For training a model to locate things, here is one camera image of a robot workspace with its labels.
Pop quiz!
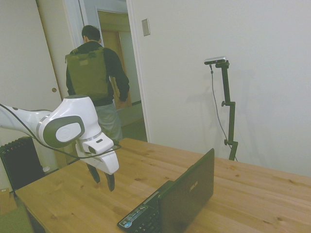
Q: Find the white door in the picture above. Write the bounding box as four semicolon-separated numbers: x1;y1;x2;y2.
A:
0;0;64;115

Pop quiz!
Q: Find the grey camera cable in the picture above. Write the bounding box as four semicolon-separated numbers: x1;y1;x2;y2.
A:
209;64;232;147

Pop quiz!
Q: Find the grey wall switch plate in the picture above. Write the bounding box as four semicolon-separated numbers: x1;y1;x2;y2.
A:
141;18;151;37

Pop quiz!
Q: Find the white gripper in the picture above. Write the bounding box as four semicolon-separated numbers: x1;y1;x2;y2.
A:
74;142;120;193

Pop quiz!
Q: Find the small cardboard box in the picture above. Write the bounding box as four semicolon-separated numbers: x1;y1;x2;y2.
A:
0;187;18;216

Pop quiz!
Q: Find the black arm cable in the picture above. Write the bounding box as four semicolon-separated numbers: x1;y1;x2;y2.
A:
0;103;122;160

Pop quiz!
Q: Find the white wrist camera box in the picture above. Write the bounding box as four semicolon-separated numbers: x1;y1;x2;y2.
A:
82;133;114;155

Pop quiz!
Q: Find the wooden door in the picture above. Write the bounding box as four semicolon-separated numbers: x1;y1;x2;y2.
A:
97;10;134;110

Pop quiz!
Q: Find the person in black hoodie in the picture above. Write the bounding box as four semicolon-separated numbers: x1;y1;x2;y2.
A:
65;25;130;142

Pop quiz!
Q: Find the grey stereo camera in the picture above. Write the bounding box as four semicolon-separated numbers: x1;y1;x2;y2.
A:
204;56;227;66

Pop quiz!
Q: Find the black Asus laptop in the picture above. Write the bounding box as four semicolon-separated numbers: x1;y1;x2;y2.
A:
117;148;215;233

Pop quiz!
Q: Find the olive green backpack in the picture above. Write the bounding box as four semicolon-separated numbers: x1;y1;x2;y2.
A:
65;47;109;102

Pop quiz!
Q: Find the black oil radiator heater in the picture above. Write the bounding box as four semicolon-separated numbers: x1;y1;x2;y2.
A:
0;136;46;191

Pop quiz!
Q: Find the green upholstered seat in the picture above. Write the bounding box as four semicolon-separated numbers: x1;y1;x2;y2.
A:
0;206;34;233

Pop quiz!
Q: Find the black camera stand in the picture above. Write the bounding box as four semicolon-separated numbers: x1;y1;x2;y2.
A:
213;60;239;162

